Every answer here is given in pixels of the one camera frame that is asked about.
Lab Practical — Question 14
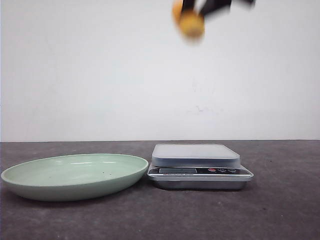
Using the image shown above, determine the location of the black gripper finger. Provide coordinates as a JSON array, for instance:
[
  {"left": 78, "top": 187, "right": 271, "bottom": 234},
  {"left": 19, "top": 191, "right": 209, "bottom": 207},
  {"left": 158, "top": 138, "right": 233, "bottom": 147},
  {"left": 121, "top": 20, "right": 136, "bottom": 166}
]
[
  {"left": 199, "top": 0, "right": 232, "bottom": 16},
  {"left": 181, "top": 0, "right": 196, "bottom": 13}
]

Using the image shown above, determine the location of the yellow corn cob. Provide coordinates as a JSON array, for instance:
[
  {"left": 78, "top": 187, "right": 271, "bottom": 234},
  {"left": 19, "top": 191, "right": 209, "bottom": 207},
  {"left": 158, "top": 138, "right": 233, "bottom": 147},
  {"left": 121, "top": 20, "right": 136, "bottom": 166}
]
[{"left": 171, "top": 0, "right": 205, "bottom": 43}]

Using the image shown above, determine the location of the silver digital kitchen scale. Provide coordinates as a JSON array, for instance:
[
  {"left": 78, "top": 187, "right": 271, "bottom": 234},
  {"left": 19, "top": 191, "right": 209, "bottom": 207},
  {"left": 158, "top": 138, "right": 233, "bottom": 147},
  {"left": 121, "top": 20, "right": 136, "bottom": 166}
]
[{"left": 147, "top": 144, "right": 254, "bottom": 190}]

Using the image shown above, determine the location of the light green plate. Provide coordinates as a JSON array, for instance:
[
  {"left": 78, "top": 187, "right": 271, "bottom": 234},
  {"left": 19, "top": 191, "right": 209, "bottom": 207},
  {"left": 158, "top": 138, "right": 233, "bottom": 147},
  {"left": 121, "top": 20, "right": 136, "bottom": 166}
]
[{"left": 1, "top": 153, "right": 149, "bottom": 202}]

